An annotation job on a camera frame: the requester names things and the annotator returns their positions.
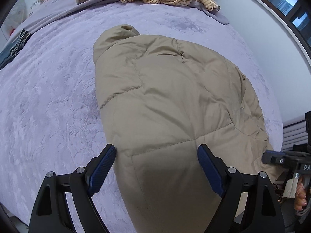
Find folded blue jeans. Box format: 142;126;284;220
0;28;32;70

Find right hand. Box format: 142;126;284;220
294;176;307;212

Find lavender bed blanket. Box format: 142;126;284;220
1;3;283;223

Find beige puffer jacket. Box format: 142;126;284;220
93;25;281;232

